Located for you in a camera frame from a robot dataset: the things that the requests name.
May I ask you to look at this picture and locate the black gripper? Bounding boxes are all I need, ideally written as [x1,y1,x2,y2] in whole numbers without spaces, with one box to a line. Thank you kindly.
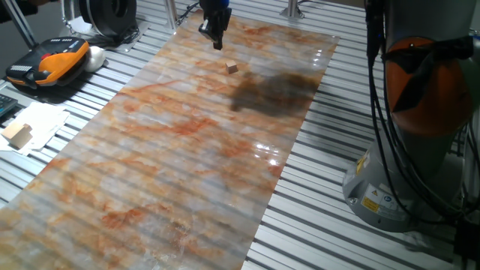
[197,0,233,50]

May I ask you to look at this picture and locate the dark sleeved forearm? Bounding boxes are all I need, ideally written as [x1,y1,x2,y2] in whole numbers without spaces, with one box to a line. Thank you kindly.
[0,0,41,24]

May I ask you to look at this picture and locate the large wooden block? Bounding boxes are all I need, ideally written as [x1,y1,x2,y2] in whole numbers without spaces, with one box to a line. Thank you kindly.
[1,122,34,150]

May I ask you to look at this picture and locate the orange marble pattern mat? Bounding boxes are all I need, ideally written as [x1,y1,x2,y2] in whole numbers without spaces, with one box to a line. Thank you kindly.
[0,9,341,270]

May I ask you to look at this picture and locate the orange black teach pendant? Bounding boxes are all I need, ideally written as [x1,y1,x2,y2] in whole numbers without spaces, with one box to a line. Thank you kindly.
[5,36,91,90]

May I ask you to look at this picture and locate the white paper sheets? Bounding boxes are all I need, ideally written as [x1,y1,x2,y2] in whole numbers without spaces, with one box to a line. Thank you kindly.
[0,101,71,157]

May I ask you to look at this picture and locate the thin black cable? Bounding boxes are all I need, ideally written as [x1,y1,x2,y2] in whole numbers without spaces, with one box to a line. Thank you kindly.
[175,0,202,24]

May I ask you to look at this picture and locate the aluminium frame post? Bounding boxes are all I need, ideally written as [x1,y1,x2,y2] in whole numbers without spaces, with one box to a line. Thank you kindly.
[163,0,179,31]
[280,0,305,20]

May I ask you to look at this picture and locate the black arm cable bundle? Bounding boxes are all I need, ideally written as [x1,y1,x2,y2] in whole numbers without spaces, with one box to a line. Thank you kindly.
[364,0,480,226]

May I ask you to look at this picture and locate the dark grey frame post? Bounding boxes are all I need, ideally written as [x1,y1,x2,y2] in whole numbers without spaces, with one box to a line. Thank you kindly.
[1,0,38,50]

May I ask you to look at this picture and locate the black cloth strap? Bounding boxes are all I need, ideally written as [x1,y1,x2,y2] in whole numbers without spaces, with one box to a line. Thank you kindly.
[382,35,476,113]

